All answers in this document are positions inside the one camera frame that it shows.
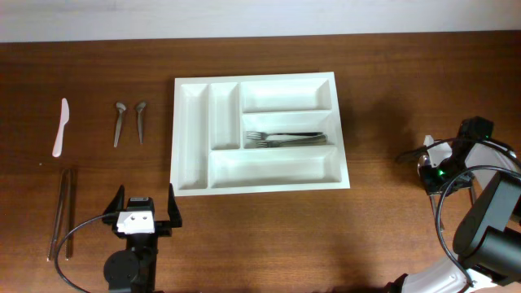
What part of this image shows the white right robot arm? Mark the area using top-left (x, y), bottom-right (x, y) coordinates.
top-left (384, 116), bottom-right (520, 293)

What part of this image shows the metal fork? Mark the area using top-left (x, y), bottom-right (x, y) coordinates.
top-left (246, 140), bottom-right (327, 148)
top-left (246, 131), bottom-right (322, 140)
top-left (256, 134), bottom-right (327, 145)

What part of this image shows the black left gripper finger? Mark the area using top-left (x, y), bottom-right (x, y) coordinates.
top-left (168, 184), bottom-right (182, 228)
top-left (102, 185), bottom-right (125, 224)

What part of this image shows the pink plastic knife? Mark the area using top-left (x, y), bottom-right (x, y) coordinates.
top-left (52, 98), bottom-right (70, 158)

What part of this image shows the metal chopstick left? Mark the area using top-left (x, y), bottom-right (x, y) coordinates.
top-left (47, 169), bottom-right (69, 261)

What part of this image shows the white cutlery tray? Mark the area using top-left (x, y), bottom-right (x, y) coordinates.
top-left (170, 72), bottom-right (350, 196)

